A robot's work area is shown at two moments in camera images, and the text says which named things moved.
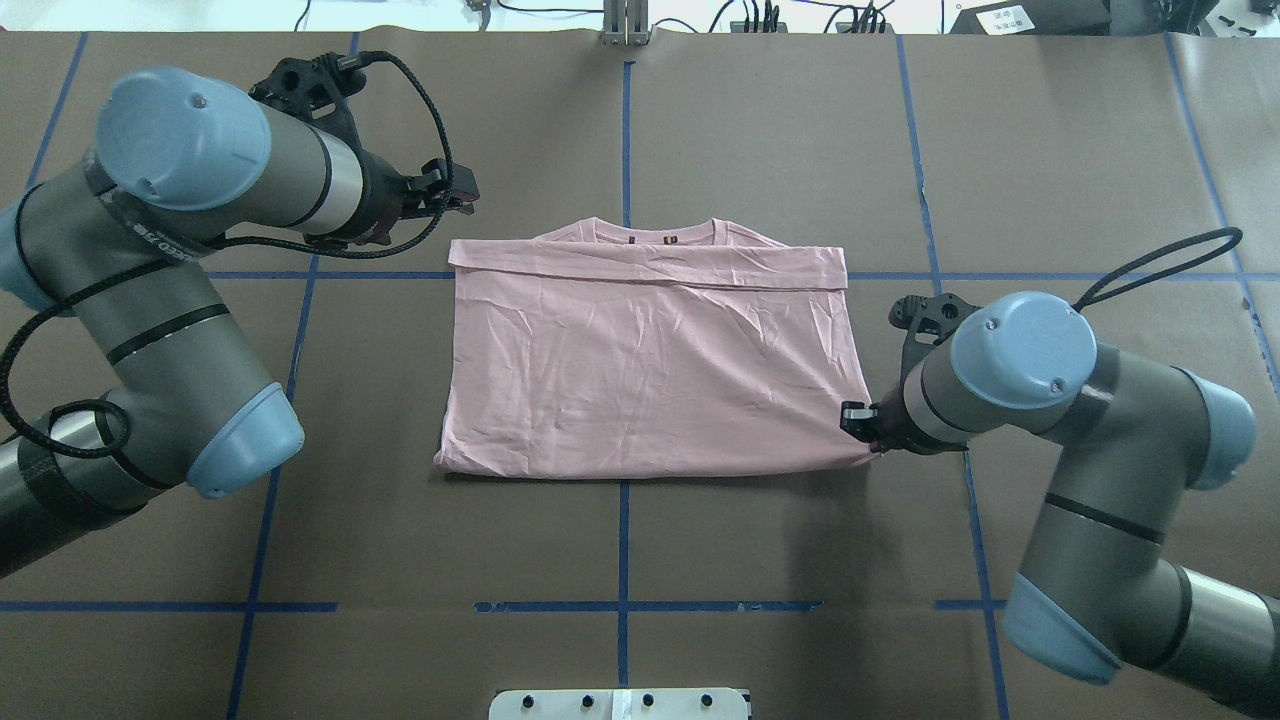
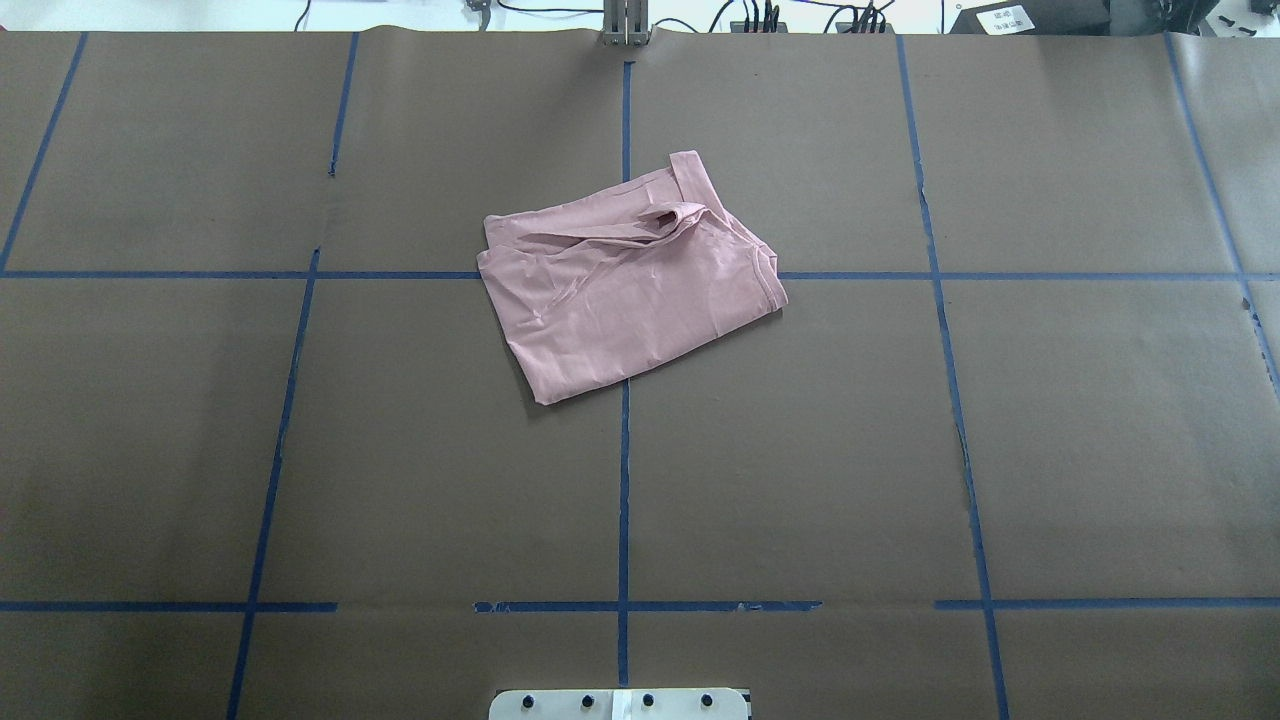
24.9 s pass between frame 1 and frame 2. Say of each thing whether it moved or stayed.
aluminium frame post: stayed
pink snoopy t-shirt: moved
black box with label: stayed
